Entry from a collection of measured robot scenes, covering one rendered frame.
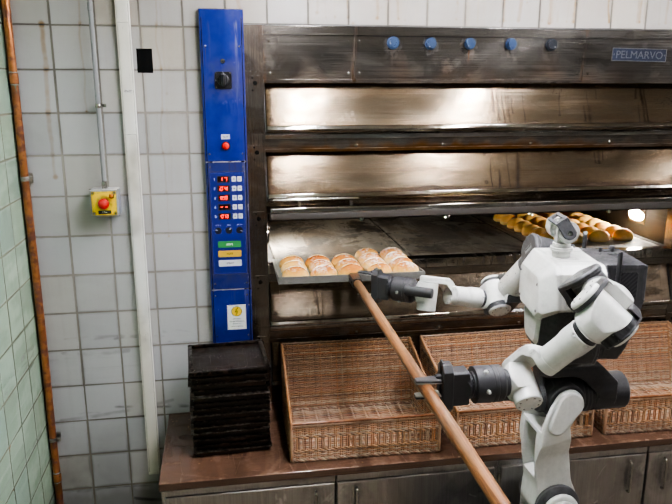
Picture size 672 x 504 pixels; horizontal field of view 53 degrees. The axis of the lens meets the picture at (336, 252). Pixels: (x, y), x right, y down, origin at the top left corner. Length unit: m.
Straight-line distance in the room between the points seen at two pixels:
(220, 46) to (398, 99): 0.71
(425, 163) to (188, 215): 0.97
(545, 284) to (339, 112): 1.14
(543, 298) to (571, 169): 1.16
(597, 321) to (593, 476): 1.38
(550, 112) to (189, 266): 1.58
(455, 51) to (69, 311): 1.82
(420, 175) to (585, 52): 0.84
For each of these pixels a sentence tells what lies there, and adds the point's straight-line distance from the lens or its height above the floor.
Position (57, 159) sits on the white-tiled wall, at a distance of 2.73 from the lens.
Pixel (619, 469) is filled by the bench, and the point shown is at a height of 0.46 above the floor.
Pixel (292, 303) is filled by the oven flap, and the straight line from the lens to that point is 2.80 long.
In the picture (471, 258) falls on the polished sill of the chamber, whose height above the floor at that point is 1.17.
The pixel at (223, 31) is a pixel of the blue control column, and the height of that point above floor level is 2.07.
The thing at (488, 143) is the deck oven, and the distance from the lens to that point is 2.87.
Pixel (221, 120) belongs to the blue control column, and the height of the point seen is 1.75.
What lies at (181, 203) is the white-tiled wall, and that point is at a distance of 2.69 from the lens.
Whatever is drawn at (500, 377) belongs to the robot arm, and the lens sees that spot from 1.65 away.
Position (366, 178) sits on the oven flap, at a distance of 2.73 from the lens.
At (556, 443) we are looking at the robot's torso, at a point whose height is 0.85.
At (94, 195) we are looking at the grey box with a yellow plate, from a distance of 2.65.
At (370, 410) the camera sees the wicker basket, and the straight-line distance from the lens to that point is 2.86.
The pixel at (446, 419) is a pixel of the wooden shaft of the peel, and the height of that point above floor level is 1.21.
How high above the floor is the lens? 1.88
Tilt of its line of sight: 14 degrees down
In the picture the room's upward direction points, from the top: straight up
